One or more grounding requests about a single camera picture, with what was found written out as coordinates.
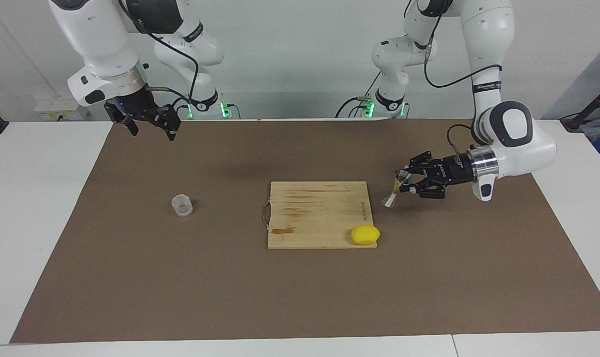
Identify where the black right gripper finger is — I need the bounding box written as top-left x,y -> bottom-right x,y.
112,113 -> 140,136
154,104 -> 182,142

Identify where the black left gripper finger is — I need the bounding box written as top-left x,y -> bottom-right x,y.
408,180 -> 447,200
408,152 -> 442,175

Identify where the steel double jigger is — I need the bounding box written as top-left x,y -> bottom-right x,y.
382,170 -> 413,209

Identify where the clear plastic cup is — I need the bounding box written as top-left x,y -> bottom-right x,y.
172,193 -> 194,218

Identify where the white power strip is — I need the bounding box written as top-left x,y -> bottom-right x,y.
34,97 -> 90,121

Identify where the yellow lemon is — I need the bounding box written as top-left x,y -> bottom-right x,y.
351,225 -> 380,246

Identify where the wooden cutting board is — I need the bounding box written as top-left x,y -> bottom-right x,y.
262,181 -> 378,250

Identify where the clear plastic bag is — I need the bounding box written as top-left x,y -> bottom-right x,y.
580,119 -> 600,144

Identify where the black stand pole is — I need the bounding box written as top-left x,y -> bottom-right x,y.
560,78 -> 600,132

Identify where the brown table mat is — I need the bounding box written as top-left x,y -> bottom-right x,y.
10,118 -> 600,344

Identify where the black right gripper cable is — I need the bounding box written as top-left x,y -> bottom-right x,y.
117,0 -> 200,118

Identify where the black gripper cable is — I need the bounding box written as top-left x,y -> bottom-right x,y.
423,30 -> 503,157
117,0 -> 200,118

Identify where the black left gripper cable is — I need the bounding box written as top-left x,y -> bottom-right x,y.
423,30 -> 503,157

